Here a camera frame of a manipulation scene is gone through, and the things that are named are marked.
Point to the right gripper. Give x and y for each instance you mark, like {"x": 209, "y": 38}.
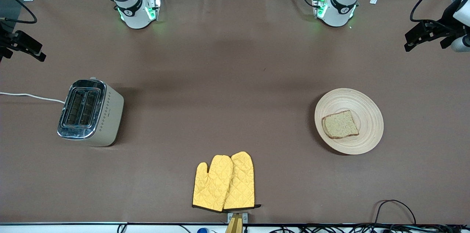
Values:
{"x": 5, "y": 40}

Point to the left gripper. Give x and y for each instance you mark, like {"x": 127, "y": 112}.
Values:
{"x": 442, "y": 26}

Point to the round wooden plate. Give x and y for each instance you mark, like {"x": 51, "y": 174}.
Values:
{"x": 363, "y": 104}

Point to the brown bread slice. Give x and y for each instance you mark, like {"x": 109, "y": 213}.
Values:
{"x": 340, "y": 124}

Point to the cream and chrome toaster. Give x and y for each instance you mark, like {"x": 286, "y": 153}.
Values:
{"x": 106, "y": 115}

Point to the metal base connector plate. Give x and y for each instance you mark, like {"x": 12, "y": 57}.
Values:
{"x": 154, "y": 7}
{"x": 319, "y": 5}

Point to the brown table cover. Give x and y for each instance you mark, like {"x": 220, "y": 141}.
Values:
{"x": 235, "y": 60}

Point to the yellow quilted oven mitt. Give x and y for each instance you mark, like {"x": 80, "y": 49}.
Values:
{"x": 211, "y": 185}
{"x": 242, "y": 181}

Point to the small blue object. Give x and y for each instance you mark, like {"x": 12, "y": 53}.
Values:
{"x": 202, "y": 230}

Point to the metal bracket plate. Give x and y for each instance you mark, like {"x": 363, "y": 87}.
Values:
{"x": 245, "y": 217}

